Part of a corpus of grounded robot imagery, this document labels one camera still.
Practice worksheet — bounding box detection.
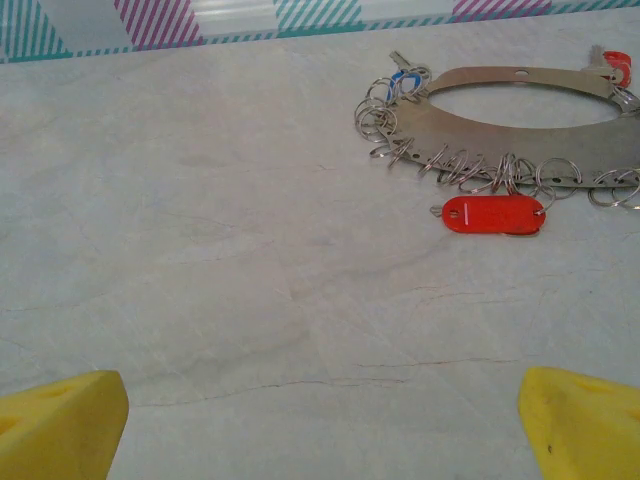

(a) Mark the blue plastic key tag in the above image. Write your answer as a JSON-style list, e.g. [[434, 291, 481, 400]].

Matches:
[[388, 69, 422, 99]]

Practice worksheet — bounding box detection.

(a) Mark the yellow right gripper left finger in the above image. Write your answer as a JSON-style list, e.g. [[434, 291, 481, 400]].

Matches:
[[0, 369, 130, 480]]

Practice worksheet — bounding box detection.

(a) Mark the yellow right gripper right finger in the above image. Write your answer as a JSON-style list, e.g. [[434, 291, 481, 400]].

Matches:
[[517, 366, 640, 480]]

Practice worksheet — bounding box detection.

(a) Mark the orange plastic key tag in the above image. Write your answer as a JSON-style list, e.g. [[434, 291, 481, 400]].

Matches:
[[602, 49, 633, 87]]

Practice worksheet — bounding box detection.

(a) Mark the red plastic key tag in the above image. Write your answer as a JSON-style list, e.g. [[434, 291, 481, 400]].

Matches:
[[442, 194, 544, 237]]

